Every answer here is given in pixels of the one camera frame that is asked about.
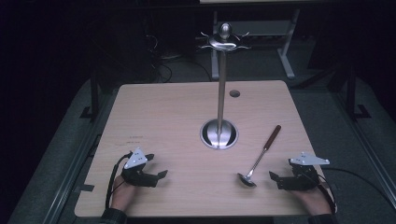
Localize metal ladle with brown handle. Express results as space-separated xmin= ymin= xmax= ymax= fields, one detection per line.
xmin=236 ymin=124 xmax=282 ymax=189

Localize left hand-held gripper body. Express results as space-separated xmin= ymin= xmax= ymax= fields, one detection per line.
xmin=120 ymin=147 xmax=159 ymax=189

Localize person's right hand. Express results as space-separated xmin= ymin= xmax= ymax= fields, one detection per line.
xmin=290 ymin=184 xmax=334 ymax=217

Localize black metal stand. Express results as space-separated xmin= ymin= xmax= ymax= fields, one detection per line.
xmin=344 ymin=63 xmax=372 ymax=120
xmin=78 ymin=69 xmax=103 ymax=120

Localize person's left hand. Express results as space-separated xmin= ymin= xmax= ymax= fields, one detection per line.
xmin=110 ymin=175 xmax=138 ymax=213

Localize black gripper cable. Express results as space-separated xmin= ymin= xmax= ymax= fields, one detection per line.
xmin=105 ymin=151 xmax=134 ymax=210
xmin=317 ymin=167 xmax=396 ymax=215

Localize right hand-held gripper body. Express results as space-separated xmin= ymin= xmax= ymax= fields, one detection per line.
xmin=276 ymin=151 xmax=331 ymax=191

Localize grey metal frame rail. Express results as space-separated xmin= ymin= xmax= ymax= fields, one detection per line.
xmin=40 ymin=88 xmax=120 ymax=224
xmin=326 ymin=88 xmax=396 ymax=203

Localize metal utensil stand with hooks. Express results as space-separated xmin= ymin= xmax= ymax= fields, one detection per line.
xmin=196 ymin=21 xmax=252 ymax=151

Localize black floor cables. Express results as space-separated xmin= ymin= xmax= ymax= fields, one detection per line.
xmin=146 ymin=34 xmax=213 ymax=84

